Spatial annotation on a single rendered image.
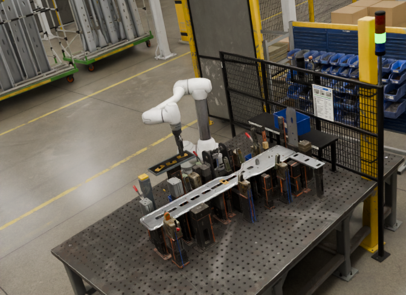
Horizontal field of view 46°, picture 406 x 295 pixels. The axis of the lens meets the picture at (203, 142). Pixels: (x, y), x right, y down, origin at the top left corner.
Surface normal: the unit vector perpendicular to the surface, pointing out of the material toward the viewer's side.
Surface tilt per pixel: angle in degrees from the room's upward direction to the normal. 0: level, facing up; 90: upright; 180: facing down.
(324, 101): 90
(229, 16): 90
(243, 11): 90
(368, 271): 0
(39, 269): 0
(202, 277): 0
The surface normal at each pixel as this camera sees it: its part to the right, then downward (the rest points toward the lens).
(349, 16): -0.76, 0.40
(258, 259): -0.17, -0.88
